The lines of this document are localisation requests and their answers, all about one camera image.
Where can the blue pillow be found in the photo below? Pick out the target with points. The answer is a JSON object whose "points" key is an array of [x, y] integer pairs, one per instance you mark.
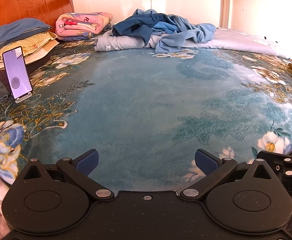
{"points": [[21, 29]]}

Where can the light blue floral quilt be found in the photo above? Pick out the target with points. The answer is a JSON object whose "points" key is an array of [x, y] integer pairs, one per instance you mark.
{"points": [[224, 39]]}

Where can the yellow striped pillow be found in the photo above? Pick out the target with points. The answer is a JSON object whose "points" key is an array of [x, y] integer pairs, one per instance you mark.
{"points": [[34, 48]]}

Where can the pink folded blanket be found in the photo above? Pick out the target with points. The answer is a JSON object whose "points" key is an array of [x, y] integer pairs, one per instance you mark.
{"points": [[80, 26]]}

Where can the teal floral bed blanket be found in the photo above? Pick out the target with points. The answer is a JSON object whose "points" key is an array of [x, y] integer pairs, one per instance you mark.
{"points": [[147, 113]]}

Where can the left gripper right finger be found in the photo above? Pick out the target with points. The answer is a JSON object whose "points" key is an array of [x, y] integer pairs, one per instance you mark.
{"points": [[217, 171]]}

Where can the dark blue garment pile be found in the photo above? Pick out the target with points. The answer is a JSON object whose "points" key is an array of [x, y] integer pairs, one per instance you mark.
{"points": [[174, 31]]}

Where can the dark grey cushion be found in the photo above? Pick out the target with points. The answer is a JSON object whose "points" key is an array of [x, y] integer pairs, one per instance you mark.
{"points": [[30, 68]]}

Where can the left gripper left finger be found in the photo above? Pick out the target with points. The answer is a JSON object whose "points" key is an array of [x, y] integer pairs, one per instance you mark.
{"points": [[78, 170]]}

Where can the smartphone on white stand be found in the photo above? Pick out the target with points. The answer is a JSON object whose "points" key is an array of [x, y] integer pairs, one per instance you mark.
{"points": [[17, 75]]}

